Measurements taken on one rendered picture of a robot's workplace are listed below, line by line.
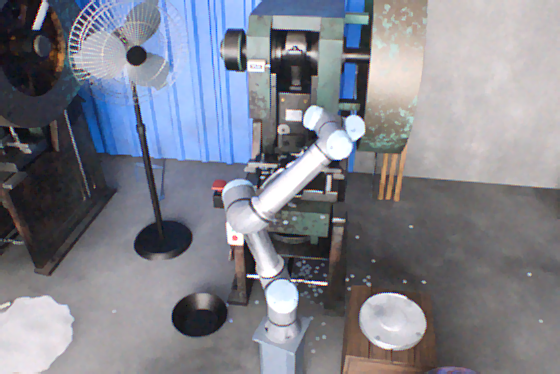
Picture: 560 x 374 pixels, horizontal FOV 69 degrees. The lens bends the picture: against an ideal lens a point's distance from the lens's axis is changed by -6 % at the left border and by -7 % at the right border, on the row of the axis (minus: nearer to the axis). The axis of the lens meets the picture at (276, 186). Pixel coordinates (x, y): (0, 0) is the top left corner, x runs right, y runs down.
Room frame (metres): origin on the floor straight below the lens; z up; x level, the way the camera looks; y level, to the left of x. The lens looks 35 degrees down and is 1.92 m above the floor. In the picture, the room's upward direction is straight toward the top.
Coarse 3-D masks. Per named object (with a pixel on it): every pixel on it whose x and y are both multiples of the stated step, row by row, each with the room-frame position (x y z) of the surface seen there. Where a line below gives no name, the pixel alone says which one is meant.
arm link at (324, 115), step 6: (312, 108) 1.25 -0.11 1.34; (318, 108) 1.25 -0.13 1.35; (306, 114) 1.26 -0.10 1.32; (312, 114) 1.23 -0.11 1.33; (318, 114) 1.23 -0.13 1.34; (324, 114) 1.23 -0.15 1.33; (330, 114) 1.24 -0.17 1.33; (306, 120) 1.24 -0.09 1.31; (312, 120) 1.22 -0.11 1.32; (318, 120) 1.22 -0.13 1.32; (324, 120) 1.20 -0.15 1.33; (330, 120) 1.19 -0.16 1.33; (336, 120) 1.20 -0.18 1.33; (342, 120) 1.26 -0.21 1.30; (306, 126) 1.23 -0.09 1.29; (312, 126) 1.22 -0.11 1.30; (318, 126) 1.20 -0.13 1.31; (342, 126) 1.24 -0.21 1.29
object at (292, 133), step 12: (288, 84) 1.85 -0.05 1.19; (300, 84) 1.85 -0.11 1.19; (288, 96) 1.79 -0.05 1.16; (300, 96) 1.78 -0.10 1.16; (288, 108) 1.79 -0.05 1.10; (300, 108) 1.78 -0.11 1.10; (288, 120) 1.79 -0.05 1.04; (300, 120) 1.78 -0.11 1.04; (288, 132) 1.78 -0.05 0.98; (300, 132) 1.78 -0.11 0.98; (288, 144) 1.75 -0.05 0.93; (300, 144) 1.74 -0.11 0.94
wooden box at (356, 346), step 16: (352, 288) 1.40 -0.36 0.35; (368, 288) 1.40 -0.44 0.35; (352, 304) 1.30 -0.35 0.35; (352, 320) 1.21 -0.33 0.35; (432, 320) 1.20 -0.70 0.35; (352, 336) 1.12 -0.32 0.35; (432, 336) 1.11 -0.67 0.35; (352, 352) 1.04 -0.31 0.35; (368, 352) 1.04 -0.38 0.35; (384, 352) 1.04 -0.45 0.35; (400, 352) 1.04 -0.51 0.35; (416, 352) 1.03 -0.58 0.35; (432, 352) 1.03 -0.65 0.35; (352, 368) 1.02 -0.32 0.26; (368, 368) 1.01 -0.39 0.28; (384, 368) 1.00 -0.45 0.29; (400, 368) 0.99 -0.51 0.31; (416, 368) 0.97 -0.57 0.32; (432, 368) 0.96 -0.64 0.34
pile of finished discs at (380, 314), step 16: (368, 304) 1.28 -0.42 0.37; (384, 304) 1.27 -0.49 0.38; (400, 304) 1.27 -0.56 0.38; (416, 304) 1.26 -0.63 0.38; (368, 320) 1.19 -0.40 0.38; (384, 320) 1.18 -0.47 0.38; (400, 320) 1.18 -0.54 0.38; (416, 320) 1.18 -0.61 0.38; (368, 336) 1.11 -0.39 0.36; (384, 336) 1.10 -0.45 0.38; (400, 336) 1.10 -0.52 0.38; (416, 336) 1.09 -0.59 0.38
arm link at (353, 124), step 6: (348, 120) 1.25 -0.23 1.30; (354, 120) 1.26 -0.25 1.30; (360, 120) 1.27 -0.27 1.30; (348, 126) 1.24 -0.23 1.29; (354, 126) 1.24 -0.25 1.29; (360, 126) 1.25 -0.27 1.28; (348, 132) 1.23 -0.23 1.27; (354, 132) 1.23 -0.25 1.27; (360, 132) 1.23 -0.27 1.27; (354, 138) 1.24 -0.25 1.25
